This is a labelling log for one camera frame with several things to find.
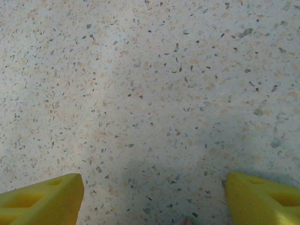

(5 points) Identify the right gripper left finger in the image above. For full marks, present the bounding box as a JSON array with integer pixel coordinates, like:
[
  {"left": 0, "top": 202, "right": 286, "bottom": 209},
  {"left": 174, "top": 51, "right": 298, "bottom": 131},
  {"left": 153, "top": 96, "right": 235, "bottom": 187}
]
[{"left": 0, "top": 172, "right": 85, "bottom": 225}]

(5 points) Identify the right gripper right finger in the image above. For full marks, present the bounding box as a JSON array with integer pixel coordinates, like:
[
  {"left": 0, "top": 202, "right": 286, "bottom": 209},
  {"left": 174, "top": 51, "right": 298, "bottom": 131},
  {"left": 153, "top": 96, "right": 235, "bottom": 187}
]
[{"left": 225, "top": 172, "right": 300, "bottom": 225}]

